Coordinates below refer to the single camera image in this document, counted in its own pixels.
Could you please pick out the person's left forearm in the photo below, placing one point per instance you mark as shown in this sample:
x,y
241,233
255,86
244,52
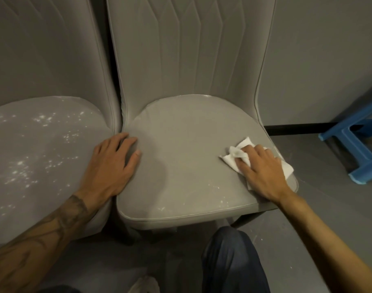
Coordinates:
x,y
39,241

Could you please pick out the grey padded chair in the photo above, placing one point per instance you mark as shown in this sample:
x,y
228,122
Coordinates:
x,y
179,149
36,134

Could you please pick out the white cleaning cloth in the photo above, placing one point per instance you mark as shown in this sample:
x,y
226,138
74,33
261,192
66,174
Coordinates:
x,y
231,157

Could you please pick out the dark blue trouser leg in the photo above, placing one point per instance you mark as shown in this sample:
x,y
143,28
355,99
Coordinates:
x,y
231,262

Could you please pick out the blue plastic stool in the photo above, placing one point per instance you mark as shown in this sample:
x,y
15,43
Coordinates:
x,y
341,134

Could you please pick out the person's left hand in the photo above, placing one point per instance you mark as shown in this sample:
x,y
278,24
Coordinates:
x,y
109,167

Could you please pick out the person's right forearm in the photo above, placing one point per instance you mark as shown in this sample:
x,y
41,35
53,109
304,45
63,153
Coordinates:
x,y
329,247

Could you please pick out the person's right hand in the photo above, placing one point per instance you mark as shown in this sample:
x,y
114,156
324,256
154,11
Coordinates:
x,y
265,173

